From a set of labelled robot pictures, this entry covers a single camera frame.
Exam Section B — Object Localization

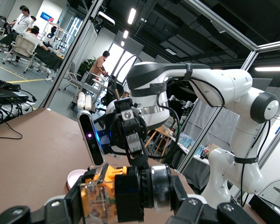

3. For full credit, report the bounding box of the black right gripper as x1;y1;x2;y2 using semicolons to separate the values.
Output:
109;97;151;173

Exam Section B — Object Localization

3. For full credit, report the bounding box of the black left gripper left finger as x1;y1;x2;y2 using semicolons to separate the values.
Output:
0;176;89;224

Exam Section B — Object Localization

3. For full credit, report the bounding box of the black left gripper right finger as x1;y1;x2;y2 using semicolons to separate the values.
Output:
167;175;263;224

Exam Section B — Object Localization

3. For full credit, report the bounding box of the orange push button switch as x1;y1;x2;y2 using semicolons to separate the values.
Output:
79;163;175;224

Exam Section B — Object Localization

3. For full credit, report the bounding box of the pink round plate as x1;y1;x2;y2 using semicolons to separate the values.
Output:
67;169;89;190

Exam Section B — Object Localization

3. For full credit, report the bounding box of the wooden easel stand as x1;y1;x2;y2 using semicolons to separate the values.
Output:
144;125;176;162

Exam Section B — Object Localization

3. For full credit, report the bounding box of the person in brown shirt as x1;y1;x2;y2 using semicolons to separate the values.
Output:
84;50;111;86

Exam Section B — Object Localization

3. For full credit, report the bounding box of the green potted plant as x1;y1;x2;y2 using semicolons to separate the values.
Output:
78;56;97;76

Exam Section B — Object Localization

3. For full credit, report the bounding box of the black cloth covered table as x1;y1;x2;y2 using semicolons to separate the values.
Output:
0;32;64;72

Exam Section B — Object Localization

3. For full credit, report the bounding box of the seated person white shirt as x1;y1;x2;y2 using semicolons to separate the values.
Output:
23;25;49;51

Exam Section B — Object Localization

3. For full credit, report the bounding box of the white mesh office chair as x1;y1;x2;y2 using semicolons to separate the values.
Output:
2;35;37;73

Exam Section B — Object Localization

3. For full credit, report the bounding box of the standing person white shirt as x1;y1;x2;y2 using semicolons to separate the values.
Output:
12;6;34;35

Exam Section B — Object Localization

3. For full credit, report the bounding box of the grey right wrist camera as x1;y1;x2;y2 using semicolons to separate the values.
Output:
77;109;105;166

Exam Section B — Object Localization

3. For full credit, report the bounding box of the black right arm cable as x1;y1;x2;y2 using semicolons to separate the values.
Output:
113;54;271;207

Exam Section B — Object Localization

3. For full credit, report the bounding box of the aluminium frame post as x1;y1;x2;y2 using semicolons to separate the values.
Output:
38;0;105;110

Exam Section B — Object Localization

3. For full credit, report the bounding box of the loose black looped cable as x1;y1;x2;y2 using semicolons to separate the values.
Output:
0;121;23;140

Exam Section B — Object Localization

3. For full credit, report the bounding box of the white bar camera on post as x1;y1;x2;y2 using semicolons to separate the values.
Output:
97;11;116;27

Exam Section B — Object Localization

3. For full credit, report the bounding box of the black cable pile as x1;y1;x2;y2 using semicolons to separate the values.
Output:
0;77;37;128

